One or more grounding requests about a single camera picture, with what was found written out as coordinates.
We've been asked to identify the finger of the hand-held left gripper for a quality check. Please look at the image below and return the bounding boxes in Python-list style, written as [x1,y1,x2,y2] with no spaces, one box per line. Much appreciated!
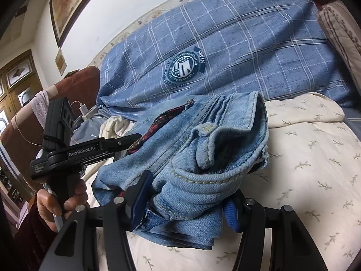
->
[99,133,143,159]

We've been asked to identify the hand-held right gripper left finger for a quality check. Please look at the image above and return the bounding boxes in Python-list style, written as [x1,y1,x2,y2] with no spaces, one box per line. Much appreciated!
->
[38,170,154,271]

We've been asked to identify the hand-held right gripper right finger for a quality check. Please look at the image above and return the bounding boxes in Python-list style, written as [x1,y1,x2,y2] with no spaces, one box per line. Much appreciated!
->
[223,189,329,271]

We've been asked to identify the blue denim pants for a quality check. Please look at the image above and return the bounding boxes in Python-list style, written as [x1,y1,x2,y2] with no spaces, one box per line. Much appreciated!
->
[92,91,270,250]

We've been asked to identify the person's left forearm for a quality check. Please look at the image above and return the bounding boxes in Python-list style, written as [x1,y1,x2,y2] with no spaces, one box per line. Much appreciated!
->
[11,203,58,271]

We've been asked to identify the person's left hand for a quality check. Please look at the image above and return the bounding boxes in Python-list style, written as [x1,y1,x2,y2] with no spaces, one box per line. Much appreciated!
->
[37,179,91,232]

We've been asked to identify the pink cloth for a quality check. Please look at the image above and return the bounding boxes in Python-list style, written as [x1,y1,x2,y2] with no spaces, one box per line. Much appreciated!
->
[30,90,51,125]

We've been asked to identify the grey star-print cloth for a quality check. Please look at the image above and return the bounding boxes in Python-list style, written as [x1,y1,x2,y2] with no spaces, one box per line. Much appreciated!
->
[70,113,113,147]

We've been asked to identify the white charger plug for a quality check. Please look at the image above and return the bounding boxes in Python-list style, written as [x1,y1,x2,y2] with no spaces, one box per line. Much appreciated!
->
[80,104,94,121]

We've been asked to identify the wooden door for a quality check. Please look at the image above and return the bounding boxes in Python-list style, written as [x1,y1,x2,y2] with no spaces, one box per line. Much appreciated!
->
[0,49,43,136]

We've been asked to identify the cream leaf-print quilt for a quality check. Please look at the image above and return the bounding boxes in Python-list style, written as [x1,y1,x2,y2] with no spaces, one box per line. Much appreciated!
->
[82,92,361,271]

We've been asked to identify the blue plaid shirt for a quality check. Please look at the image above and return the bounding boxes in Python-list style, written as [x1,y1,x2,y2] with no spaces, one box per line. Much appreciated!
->
[96,0,356,125]

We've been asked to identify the striped floral pillow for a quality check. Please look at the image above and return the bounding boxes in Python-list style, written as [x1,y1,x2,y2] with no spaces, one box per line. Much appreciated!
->
[317,0,361,77]

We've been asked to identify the small wall picture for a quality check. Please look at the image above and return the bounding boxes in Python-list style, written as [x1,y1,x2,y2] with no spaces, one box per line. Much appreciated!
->
[55,48,67,75]

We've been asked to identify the large framed wall picture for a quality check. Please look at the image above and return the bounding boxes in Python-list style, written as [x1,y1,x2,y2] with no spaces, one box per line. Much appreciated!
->
[49,0,113,48]

